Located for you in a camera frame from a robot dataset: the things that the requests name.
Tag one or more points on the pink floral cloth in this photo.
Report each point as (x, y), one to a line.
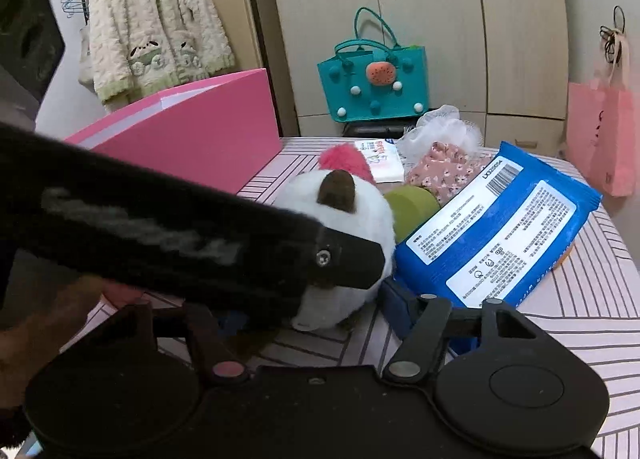
(445, 164)

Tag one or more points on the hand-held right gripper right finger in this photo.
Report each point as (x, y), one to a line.
(395, 306)

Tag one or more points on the blue wet wipes pack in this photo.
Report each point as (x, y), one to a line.
(550, 174)

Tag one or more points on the pink paper bag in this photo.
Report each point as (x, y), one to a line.
(600, 139)

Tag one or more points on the teal felt bag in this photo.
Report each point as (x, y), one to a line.
(350, 89)

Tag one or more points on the white plush toy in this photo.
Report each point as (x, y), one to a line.
(370, 209)

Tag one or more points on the white tote bag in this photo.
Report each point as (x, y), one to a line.
(86, 64)

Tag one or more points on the white tissue packet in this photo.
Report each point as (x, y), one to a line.
(385, 164)

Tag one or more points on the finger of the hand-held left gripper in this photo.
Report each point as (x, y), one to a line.
(352, 259)

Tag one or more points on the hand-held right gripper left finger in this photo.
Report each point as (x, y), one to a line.
(205, 339)

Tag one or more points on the white mesh bath pouf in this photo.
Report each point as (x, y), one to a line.
(450, 129)

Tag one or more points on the pink fluffy ball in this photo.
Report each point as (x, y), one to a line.
(345, 161)

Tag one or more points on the pink storage box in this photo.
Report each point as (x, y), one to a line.
(210, 129)

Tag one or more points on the green foam cylinder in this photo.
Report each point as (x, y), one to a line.
(410, 209)

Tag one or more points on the beige wardrobe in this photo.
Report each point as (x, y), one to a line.
(440, 14)

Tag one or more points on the black stool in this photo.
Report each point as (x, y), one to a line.
(370, 130)

